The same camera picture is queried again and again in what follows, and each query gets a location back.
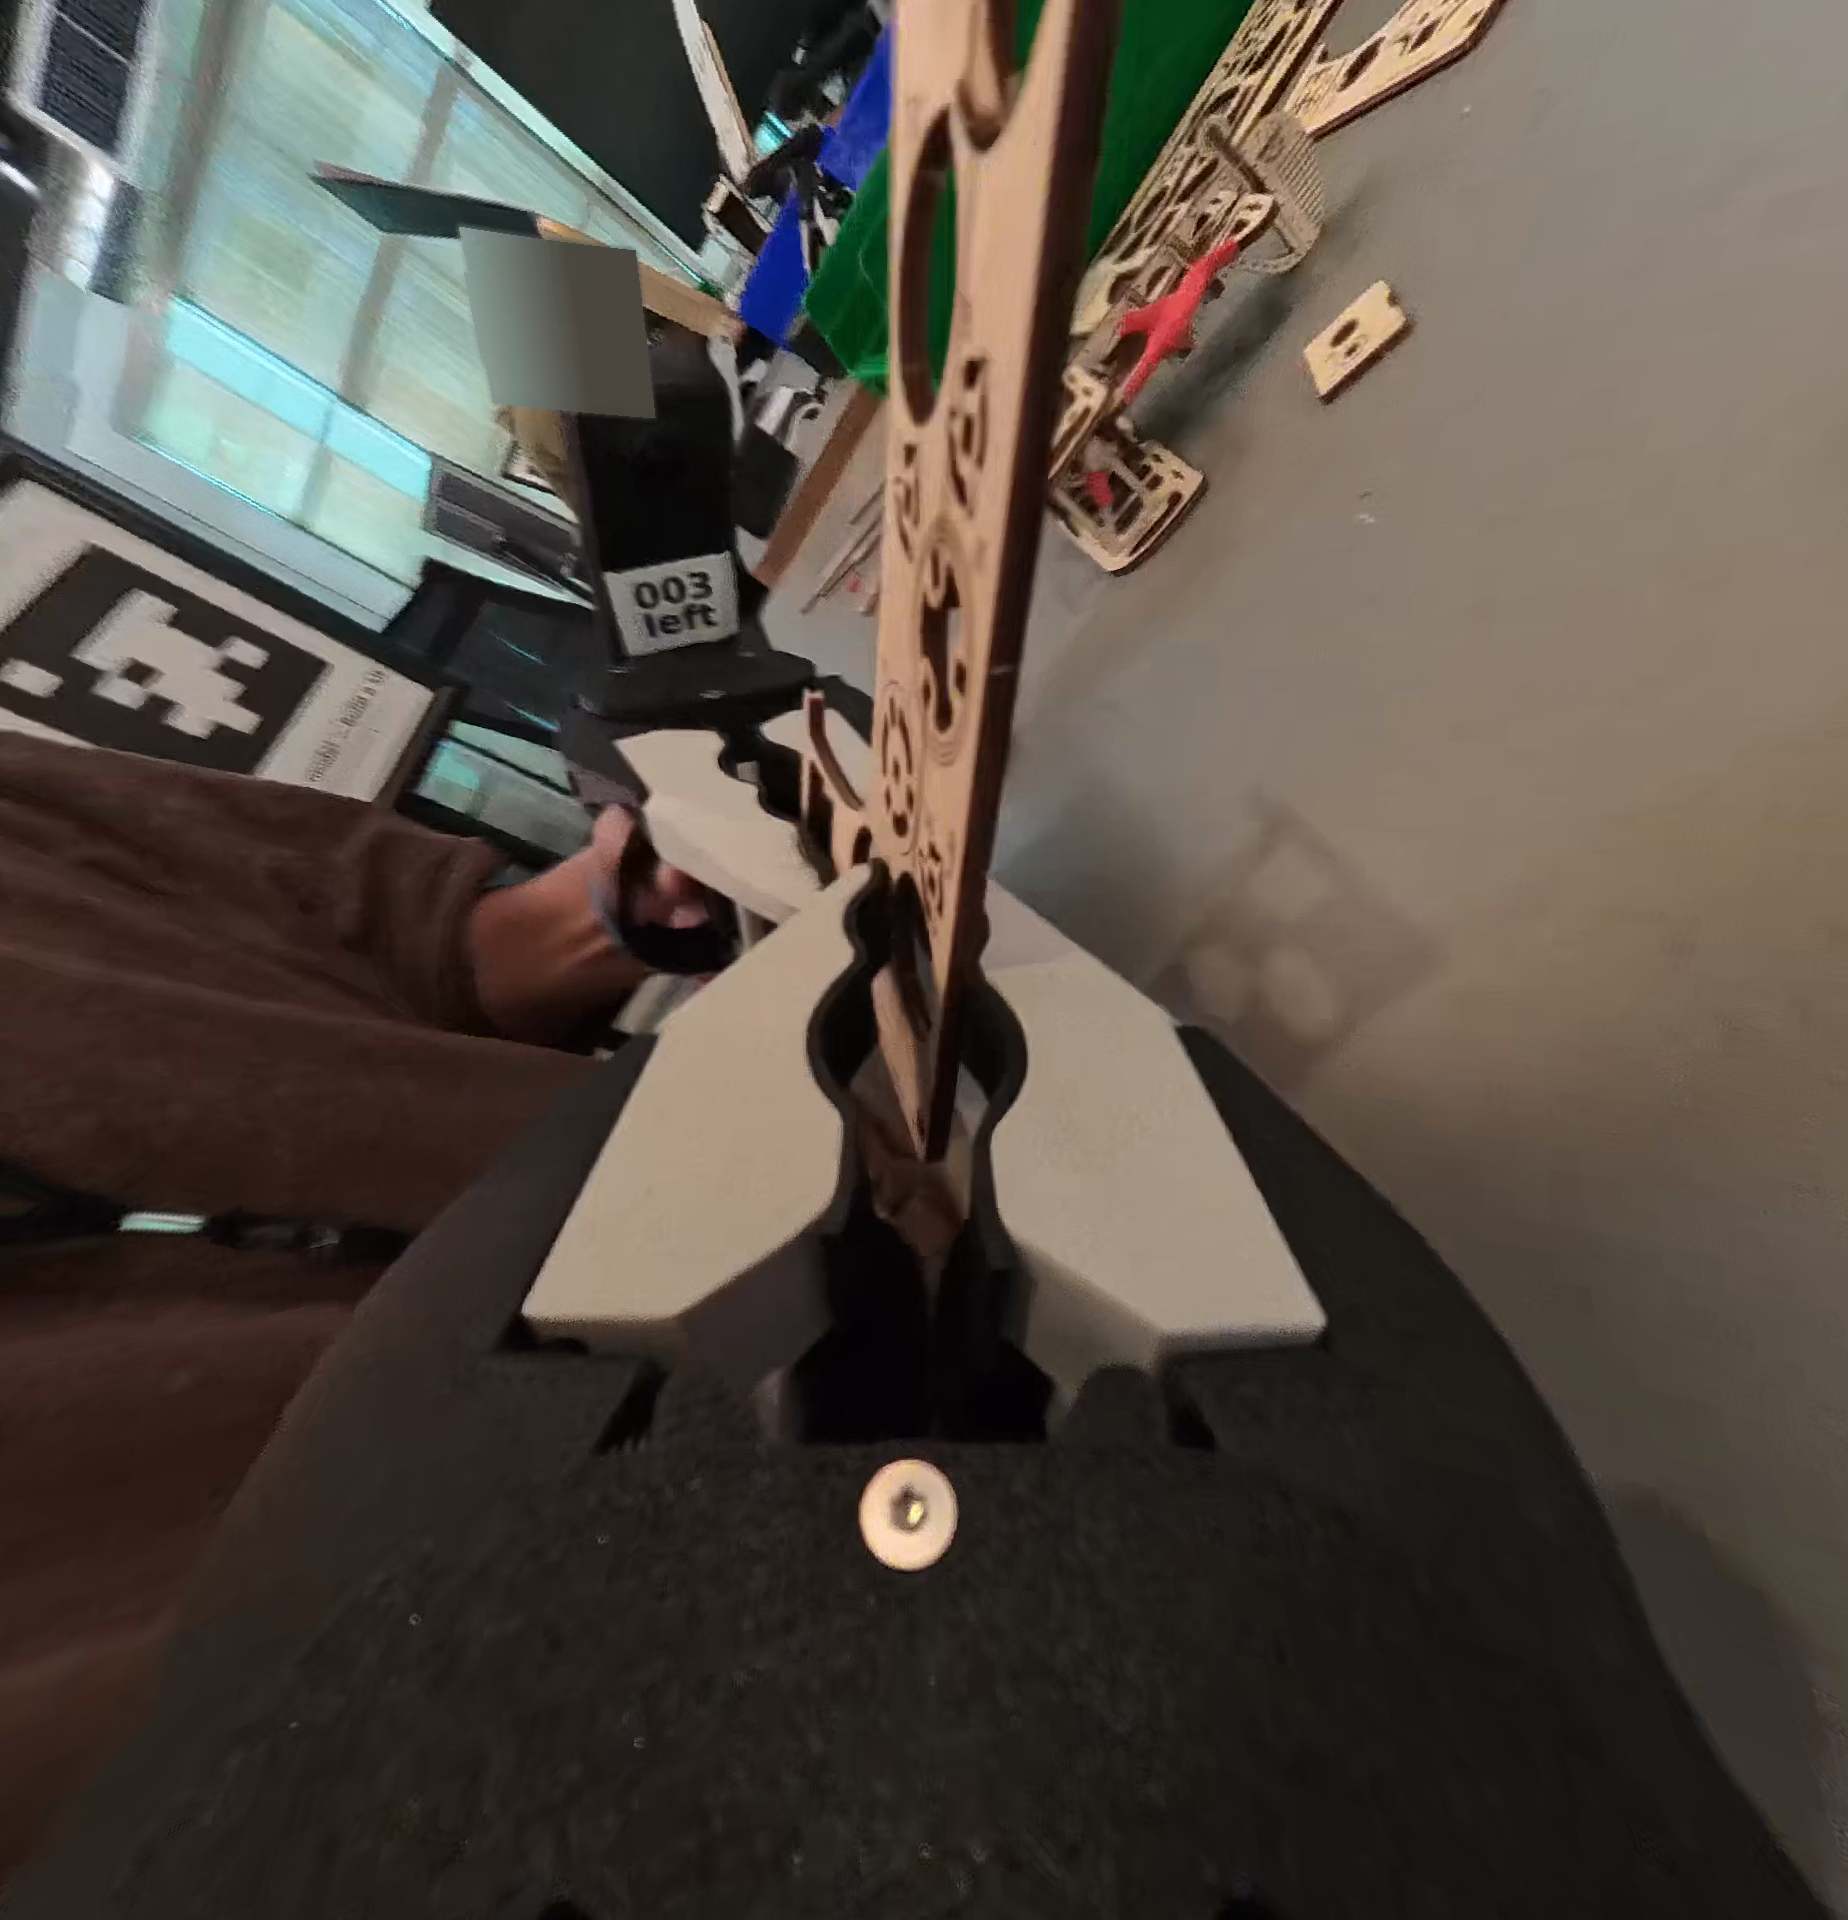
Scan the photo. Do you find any laser-cut wooden sheet with holes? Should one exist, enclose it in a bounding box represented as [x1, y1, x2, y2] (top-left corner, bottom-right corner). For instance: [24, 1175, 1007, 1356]
[796, 0, 1127, 1166]

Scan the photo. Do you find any white air vent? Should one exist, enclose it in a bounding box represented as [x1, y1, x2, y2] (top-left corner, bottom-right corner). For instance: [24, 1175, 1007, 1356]
[24, 0, 164, 143]

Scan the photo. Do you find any person's left forearm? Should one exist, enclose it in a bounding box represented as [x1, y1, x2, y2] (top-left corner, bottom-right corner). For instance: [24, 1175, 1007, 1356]
[0, 728, 628, 1203]

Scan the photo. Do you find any person's brown clothed torso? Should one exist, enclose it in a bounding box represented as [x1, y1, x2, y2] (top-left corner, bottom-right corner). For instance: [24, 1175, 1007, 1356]
[0, 1178, 432, 1920]

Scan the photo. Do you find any grey desk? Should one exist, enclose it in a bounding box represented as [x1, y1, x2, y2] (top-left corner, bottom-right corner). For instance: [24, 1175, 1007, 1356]
[759, 0, 1848, 1920]

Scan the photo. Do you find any forked laser-cut wooden sheet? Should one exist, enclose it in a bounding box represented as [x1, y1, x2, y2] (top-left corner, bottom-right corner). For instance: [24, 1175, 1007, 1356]
[1280, 0, 1513, 140]

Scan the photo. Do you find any black chair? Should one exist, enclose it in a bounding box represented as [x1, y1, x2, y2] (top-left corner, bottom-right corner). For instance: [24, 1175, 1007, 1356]
[713, 119, 837, 230]

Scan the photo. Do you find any person's left hand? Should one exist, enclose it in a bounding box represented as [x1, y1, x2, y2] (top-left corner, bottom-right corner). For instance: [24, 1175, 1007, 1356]
[469, 806, 726, 1039]

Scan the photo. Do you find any green plastic bin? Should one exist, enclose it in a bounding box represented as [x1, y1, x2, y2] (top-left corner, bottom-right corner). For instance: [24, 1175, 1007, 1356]
[803, 0, 1257, 398]

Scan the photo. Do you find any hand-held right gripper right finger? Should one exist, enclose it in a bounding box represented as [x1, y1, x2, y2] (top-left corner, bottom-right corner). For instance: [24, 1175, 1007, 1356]
[970, 881, 1332, 1420]

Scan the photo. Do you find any red plastic tool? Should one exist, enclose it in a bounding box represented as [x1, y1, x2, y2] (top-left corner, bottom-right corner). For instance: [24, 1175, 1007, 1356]
[1109, 239, 1245, 398]

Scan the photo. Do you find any curved pale wooden strip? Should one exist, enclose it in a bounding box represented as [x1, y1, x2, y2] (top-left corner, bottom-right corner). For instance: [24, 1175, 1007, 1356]
[668, 0, 761, 182]

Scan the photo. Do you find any small square wooden piece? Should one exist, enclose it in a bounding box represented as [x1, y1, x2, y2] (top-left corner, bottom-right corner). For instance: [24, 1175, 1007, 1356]
[1300, 277, 1416, 403]

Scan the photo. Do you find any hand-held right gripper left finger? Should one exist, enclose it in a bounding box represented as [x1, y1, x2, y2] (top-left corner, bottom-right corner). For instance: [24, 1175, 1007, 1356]
[523, 867, 885, 1440]

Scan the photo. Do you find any grey slatted unit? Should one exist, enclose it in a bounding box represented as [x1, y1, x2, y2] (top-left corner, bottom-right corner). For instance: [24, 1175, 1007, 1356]
[422, 455, 589, 598]

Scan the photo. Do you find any blue plastic bin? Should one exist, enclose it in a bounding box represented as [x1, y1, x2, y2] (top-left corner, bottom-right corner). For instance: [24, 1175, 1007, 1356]
[733, 59, 897, 350]

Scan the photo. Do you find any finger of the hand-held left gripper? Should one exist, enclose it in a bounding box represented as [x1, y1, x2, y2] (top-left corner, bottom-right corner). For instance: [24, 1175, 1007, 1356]
[755, 699, 874, 777]
[621, 728, 872, 926]

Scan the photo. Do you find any ribbed wooden fan piece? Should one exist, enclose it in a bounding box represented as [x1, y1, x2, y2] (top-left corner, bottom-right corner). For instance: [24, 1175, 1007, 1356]
[1208, 111, 1332, 275]

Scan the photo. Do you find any partly built wooden model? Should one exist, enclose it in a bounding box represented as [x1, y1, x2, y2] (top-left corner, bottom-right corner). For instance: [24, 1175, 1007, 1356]
[1042, 359, 1212, 576]

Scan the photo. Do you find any dark flat panel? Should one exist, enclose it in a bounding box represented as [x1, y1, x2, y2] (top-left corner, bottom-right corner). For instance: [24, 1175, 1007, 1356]
[313, 160, 538, 241]

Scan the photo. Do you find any large laser-cut wooden sheet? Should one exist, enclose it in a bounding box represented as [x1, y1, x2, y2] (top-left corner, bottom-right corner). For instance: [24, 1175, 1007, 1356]
[1070, 0, 1332, 342]

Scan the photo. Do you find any black monitor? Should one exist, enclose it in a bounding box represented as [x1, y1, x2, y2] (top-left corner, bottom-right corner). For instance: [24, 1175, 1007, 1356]
[430, 0, 761, 258]

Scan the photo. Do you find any black strap with metal clip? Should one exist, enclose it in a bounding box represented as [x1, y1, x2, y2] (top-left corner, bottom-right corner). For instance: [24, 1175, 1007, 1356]
[0, 1192, 402, 1256]

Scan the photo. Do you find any framed black-white marker poster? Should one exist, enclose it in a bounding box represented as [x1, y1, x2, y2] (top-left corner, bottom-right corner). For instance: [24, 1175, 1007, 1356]
[0, 455, 458, 811]

